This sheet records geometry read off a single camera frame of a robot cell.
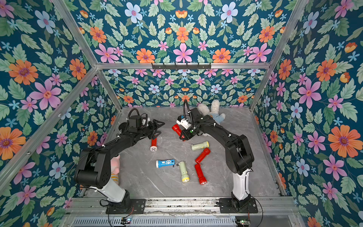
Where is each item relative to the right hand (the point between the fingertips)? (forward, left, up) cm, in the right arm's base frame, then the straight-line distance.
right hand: (186, 133), depth 90 cm
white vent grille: (-46, +13, -13) cm, 50 cm away
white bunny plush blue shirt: (+26, -21, -3) cm, 33 cm away
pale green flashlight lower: (-25, -1, -9) cm, 27 cm away
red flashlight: (-8, -13, -9) cm, 18 cm away
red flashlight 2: (-26, -10, -10) cm, 29 cm away
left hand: (+2, +14, +5) cm, 15 cm away
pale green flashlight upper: (-3, -9, -11) cm, 14 cm away
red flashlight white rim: (-7, +22, -9) cm, 25 cm away
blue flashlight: (-17, +13, -9) cm, 23 cm away
